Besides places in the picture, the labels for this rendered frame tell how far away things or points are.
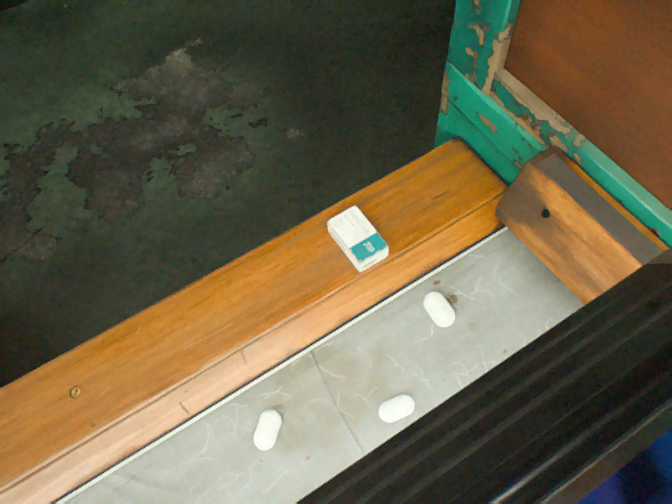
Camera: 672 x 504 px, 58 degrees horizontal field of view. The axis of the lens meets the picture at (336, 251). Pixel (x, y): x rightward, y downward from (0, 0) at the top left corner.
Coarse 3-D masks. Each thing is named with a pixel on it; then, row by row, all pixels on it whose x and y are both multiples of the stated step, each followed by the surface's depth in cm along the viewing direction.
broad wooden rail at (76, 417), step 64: (384, 192) 65; (448, 192) 64; (256, 256) 61; (320, 256) 61; (448, 256) 63; (128, 320) 58; (192, 320) 58; (256, 320) 58; (320, 320) 59; (64, 384) 55; (128, 384) 55; (192, 384) 55; (0, 448) 53; (64, 448) 52; (128, 448) 54
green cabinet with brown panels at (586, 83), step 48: (480, 0) 54; (528, 0) 51; (576, 0) 47; (624, 0) 43; (480, 48) 58; (528, 48) 54; (576, 48) 49; (624, 48) 45; (528, 96) 56; (576, 96) 52; (624, 96) 47; (576, 144) 53; (624, 144) 50; (624, 192) 51
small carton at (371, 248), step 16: (352, 208) 61; (336, 224) 61; (352, 224) 60; (368, 224) 60; (336, 240) 61; (352, 240) 60; (368, 240) 59; (352, 256) 59; (368, 256) 59; (384, 256) 60
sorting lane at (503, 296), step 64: (512, 256) 63; (384, 320) 60; (512, 320) 59; (256, 384) 57; (320, 384) 57; (384, 384) 57; (448, 384) 56; (192, 448) 54; (256, 448) 54; (320, 448) 54
